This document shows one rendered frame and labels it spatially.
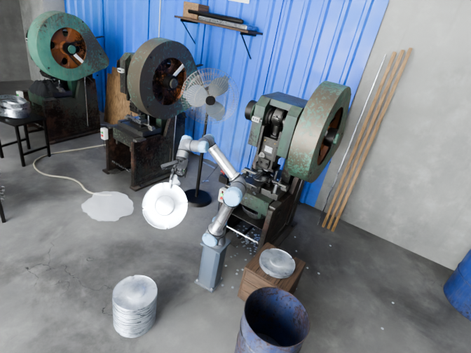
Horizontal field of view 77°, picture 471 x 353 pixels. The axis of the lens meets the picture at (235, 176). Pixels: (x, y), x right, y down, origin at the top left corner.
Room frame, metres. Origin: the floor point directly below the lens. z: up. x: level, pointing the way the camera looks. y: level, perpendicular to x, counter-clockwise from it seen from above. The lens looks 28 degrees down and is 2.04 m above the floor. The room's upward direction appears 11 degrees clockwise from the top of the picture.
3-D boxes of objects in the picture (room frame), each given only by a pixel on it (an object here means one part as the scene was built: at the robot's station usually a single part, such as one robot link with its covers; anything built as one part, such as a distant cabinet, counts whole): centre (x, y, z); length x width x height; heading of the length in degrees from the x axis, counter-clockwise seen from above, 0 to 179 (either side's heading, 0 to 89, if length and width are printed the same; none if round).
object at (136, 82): (3.67, 1.09, 0.87); 1.53 x 0.99 x 1.74; 151
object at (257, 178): (2.40, -0.20, 0.72); 0.25 x 0.14 x 0.14; 153
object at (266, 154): (2.52, -0.26, 1.04); 0.17 x 0.15 x 0.30; 153
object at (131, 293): (1.36, 0.52, 0.29); 0.29 x 0.29 x 0.01
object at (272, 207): (2.56, -0.59, 0.45); 0.92 x 0.12 x 0.90; 153
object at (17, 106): (3.27, 2.75, 0.40); 0.45 x 0.40 x 0.79; 75
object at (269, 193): (2.56, -0.28, 0.68); 0.45 x 0.30 x 0.06; 63
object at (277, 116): (2.56, -0.28, 1.27); 0.21 x 0.12 x 0.34; 153
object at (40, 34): (4.42, 2.69, 0.87); 1.53 x 0.99 x 1.74; 156
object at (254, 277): (1.82, -0.47, 0.18); 0.40 x 0.38 x 0.35; 153
